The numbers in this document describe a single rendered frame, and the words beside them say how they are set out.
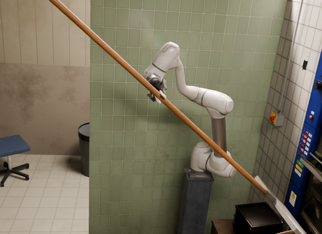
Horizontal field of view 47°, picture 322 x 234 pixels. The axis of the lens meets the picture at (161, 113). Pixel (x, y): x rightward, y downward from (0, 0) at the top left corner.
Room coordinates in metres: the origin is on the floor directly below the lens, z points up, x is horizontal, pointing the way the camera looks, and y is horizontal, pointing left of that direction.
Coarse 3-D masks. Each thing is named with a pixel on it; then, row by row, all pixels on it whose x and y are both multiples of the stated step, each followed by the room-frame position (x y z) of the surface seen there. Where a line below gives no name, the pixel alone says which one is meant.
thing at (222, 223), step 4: (212, 220) 2.63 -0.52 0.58; (216, 220) 2.64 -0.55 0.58; (220, 220) 2.64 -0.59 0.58; (224, 220) 2.65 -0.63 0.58; (228, 220) 2.65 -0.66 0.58; (232, 220) 2.65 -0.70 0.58; (212, 224) 2.61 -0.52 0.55; (216, 224) 2.58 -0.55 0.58; (220, 224) 2.58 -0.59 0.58; (224, 224) 2.59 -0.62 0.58; (228, 224) 2.59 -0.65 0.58; (212, 228) 2.61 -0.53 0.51; (216, 228) 2.53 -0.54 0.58; (220, 228) 2.53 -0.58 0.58; (224, 228) 2.54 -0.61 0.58; (228, 228) 2.54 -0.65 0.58; (232, 228) 2.55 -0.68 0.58; (212, 232) 2.59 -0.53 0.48; (216, 232) 2.50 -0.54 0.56; (220, 232) 2.48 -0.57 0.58; (224, 232) 2.49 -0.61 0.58; (228, 232) 2.49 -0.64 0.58; (232, 232) 2.50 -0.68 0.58
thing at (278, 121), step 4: (272, 112) 2.94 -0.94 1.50; (276, 112) 2.92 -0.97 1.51; (280, 112) 2.93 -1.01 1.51; (276, 116) 2.87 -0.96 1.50; (280, 116) 2.87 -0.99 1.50; (284, 116) 2.88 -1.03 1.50; (276, 120) 2.86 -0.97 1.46; (280, 120) 2.87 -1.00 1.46; (276, 124) 2.86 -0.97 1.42; (280, 124) 2.87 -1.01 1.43
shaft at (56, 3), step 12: (84, 24) 1.72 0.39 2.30; (96, 36) 1.73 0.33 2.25; (108, 48) 1.73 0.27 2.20; (120, 60) 1.74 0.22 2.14; (132, 72) 1.75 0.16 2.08; (144, 84) 1.77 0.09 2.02; (156, 96) 1.78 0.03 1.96; (216, 144) 1.86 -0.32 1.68; (228, 156) 1.86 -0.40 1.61; (240, 168) 1.88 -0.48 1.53; (252, 180) 1.89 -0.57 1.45; (264, 192) 1.91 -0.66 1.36
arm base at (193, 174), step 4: (188, 168) 2.69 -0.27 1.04; (184, 172) 2.67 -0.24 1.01; (188, 172) 2.67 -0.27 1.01; (192, 172) 2.64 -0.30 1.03; (196, 172) 2.62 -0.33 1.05; (200, 172) 2.62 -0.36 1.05; (204, 172) 2.63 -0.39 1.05; (208, 172) 2.68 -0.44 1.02; (192, 176) 2.60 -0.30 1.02; (196, 176) 2.61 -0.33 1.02; (200, 176) 2.61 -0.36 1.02; (204, 176) 2.62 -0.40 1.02; (208, 176) 2.62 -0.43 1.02
